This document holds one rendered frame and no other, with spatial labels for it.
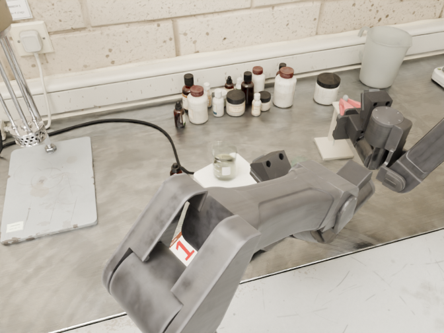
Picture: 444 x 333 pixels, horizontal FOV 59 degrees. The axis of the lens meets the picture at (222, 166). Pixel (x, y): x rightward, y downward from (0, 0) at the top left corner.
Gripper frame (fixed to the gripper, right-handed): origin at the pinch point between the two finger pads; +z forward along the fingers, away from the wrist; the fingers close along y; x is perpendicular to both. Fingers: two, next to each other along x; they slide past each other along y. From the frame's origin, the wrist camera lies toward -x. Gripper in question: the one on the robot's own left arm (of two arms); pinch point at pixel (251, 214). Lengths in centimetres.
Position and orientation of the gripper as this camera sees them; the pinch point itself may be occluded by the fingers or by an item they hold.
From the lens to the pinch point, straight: 71.8
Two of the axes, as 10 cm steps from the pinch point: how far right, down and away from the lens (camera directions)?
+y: -8.0, 4.3, -4.2
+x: 4.1, 9.0, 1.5
